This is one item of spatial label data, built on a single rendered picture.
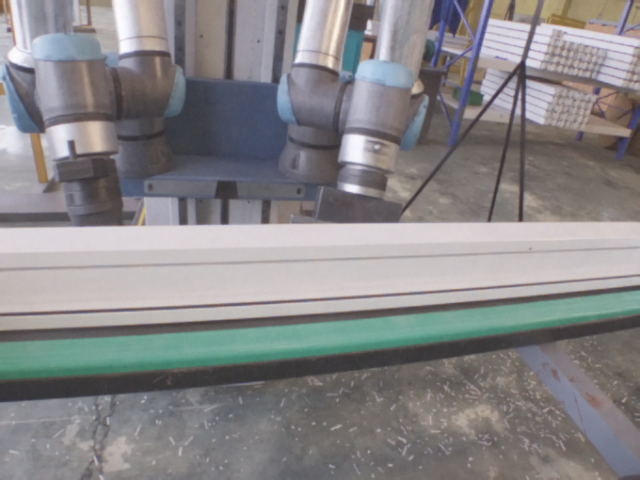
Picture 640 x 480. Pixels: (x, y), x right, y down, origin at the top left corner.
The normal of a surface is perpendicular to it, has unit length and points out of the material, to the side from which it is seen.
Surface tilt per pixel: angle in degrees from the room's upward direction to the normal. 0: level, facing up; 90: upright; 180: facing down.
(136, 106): 111
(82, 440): 0
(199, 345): 0
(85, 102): 65
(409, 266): 90
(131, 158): 70
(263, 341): 0
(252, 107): 90
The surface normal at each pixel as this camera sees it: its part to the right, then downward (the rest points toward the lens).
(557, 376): -0.96, 0.02
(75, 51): 0.66, 0.01
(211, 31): 0.20, 0.52
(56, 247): 0.13, -0.85
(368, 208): 0.13, 0.13
